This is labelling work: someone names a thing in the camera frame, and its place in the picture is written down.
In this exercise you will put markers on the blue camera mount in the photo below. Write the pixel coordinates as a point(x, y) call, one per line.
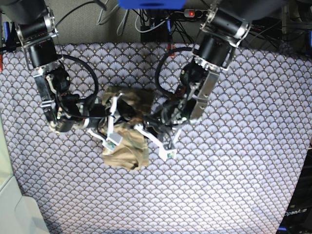
point(151, 4)

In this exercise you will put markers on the black OpenArm case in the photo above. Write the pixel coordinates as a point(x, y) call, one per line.
point(298, 216)

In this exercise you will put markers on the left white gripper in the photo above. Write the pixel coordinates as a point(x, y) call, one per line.
point(165, 151)

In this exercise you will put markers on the black box under table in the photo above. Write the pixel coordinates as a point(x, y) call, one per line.
point(159, 34)

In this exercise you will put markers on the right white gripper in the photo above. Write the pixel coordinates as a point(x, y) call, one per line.
point(126, 112)

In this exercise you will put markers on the camouflage T-shirt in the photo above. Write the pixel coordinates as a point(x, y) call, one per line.
point(132, 153)

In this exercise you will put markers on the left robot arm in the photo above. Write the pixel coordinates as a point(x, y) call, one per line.
point(226, 25)

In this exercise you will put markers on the black power strip red switch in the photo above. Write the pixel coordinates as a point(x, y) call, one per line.
point(194, 13)

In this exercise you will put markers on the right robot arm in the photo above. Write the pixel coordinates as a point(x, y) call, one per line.
point(36, 30)

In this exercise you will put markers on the white plastic bin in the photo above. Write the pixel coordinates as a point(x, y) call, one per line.
point(18, 214)

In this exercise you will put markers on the patterned blue tablecloth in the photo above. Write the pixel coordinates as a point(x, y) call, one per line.
point(235, 171)

